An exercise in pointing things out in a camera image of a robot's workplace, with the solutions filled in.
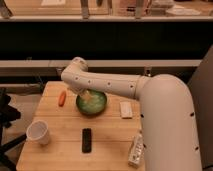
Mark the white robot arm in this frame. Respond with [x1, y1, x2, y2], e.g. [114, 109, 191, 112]
[61, 57, 202, 171]

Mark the white paper cup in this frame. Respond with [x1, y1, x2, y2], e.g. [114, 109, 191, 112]
[26, 120, 50, 145]

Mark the clear plastic bottle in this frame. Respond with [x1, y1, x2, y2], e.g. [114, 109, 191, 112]
[128, 132, 144, 168]

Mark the black office chair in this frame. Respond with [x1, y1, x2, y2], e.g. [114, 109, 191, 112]
[0, 87, 26, 171]

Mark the white rectangular sponge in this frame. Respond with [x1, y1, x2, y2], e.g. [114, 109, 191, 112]
[120, 102, 133, 119]

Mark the black remote control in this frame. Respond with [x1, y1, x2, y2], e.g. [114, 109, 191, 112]
[82, 128, 92, 153]

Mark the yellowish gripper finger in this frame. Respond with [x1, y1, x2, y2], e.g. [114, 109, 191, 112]
[80, 90, 92, 101]

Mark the green bowl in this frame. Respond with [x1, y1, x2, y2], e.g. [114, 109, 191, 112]
[76, 90, 107, 116]

